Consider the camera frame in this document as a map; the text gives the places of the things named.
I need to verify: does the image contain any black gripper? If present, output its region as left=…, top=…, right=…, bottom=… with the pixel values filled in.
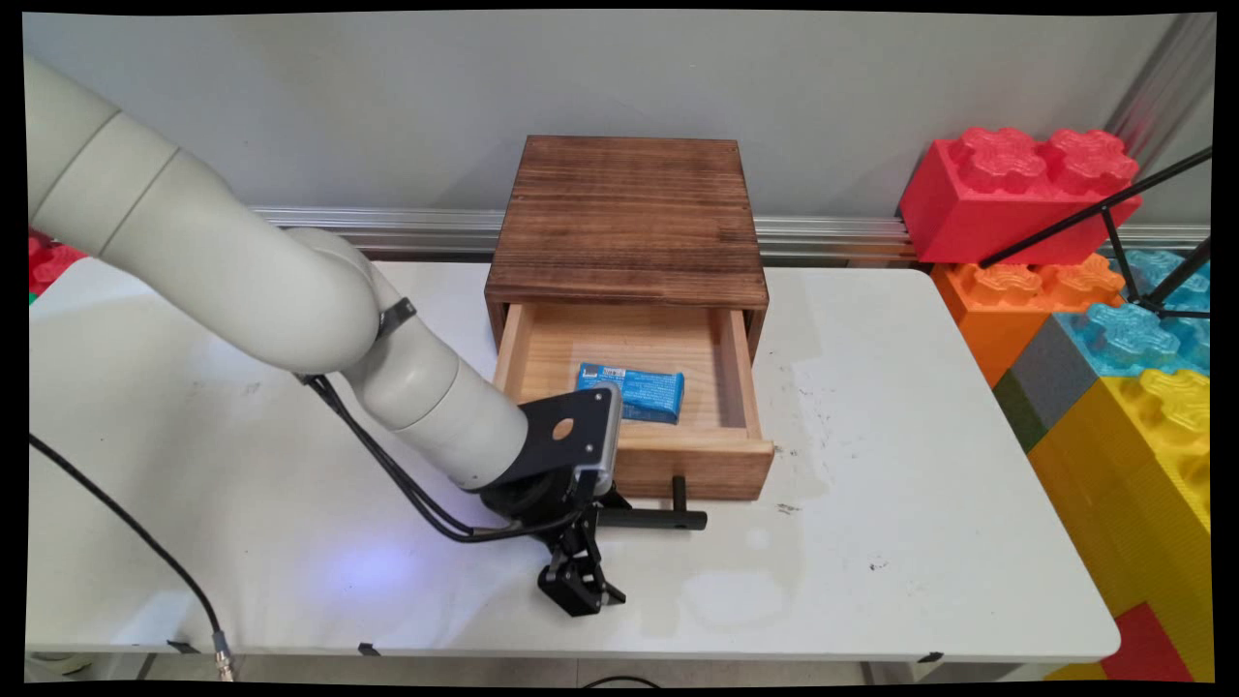
left=481, top=469, right=633, bottom=619

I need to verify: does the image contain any wooden drawer with black handle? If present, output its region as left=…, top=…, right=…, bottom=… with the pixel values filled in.
left=492, top=302, right=775, bottom=532

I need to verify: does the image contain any red toy brick behind arm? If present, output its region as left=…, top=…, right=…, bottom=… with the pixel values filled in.
left=28, top=230, right=89, bottom=297

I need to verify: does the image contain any blue snack packet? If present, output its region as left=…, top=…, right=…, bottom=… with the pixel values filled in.
left=576, top=362, right=686, bottom=426

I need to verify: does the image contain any dark wooden drawer cabinet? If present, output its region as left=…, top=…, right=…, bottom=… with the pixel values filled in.
left=484, top=136, right=771, bottom=365

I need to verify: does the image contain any green toy brick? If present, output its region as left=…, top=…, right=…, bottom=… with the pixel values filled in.
left=992, top=368, right=1048, bottom=455

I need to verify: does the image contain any orange toy brick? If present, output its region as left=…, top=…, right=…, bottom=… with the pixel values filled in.
left=930, top=254, right=1127, bottom=388

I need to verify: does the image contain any grey toy brick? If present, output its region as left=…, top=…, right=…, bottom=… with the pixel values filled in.
left=1009, top=316, right=1102, bottom=419

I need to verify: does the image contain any big red toy brick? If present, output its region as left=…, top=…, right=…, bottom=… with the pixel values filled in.
left=898, top=126, right=1143, bottom=268

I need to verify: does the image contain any yellow toy brick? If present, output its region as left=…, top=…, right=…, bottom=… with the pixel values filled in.
left=1027, top=368, right=1214, bottom=682

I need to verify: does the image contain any translucent blue toy brick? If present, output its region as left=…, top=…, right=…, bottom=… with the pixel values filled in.
left=1111, top=249, right=1212, bottom=313
left=1053, top=301, right=1212, bottom=379

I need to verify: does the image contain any black tripod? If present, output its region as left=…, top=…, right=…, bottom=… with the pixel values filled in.
left=978, top=145, right=1214, bottom=321

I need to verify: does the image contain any aluminium corner profile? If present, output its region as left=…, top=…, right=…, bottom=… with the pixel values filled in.
left=1103, top=14, right=1215, bottom=167

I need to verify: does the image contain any wrist camera with black bracket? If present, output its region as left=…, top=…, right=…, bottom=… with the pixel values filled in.
left=494, top=383, right=623, bottom=500

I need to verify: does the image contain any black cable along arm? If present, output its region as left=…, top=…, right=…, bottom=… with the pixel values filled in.
left=308, top=374, right=582, bottom=535
left=298, top=374, right=587, bottom=543

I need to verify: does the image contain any black strap on arm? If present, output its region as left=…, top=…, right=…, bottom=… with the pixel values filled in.
left=376, top=297, right=418, bottom=341

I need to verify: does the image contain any aluminium rail along wall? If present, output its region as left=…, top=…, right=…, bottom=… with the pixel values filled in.
left=249, top=205, right=1212, bottom=263

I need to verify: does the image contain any black cable with metal connector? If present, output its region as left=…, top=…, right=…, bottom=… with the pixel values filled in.
left=27, top=434, right=236, bottom=682

